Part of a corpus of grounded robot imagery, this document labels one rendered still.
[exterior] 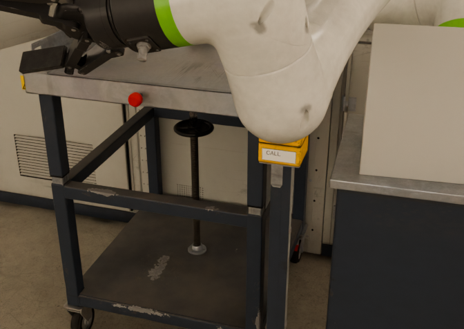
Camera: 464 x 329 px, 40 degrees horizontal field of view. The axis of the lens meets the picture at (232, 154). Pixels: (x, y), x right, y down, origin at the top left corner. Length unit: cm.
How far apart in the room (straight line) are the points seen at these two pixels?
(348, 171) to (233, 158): 101
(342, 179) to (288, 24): 66
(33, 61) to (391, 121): 67
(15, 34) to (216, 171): 85
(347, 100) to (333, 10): 129
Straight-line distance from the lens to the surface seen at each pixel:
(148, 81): 150
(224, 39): 65
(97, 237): 250
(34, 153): 261
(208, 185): 234
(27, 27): 195
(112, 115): 236
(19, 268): 240
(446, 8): 137
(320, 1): 81
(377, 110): 123
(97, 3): 72
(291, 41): 65
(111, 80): 152
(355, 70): 203
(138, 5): 68
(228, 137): 223
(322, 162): 219
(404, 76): 121
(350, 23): 81
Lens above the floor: 133
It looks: 26 degrees down
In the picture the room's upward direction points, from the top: straight up
